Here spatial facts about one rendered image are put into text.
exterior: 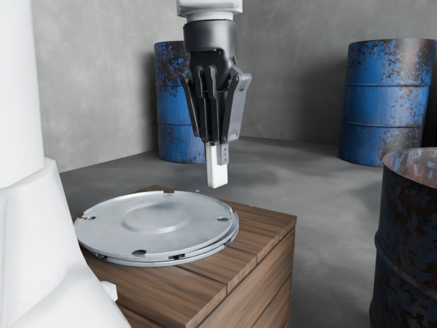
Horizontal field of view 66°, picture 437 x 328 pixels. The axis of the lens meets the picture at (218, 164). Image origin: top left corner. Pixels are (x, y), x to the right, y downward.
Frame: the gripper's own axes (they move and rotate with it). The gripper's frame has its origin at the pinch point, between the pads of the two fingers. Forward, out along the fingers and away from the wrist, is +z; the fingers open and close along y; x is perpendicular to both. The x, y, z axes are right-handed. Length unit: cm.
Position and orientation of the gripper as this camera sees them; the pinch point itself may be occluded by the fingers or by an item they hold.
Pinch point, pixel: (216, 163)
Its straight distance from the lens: 51.8
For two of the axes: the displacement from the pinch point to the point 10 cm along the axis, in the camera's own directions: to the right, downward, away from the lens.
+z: 0.4, 9.5, 3.0
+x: -7.2, 2.4, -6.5
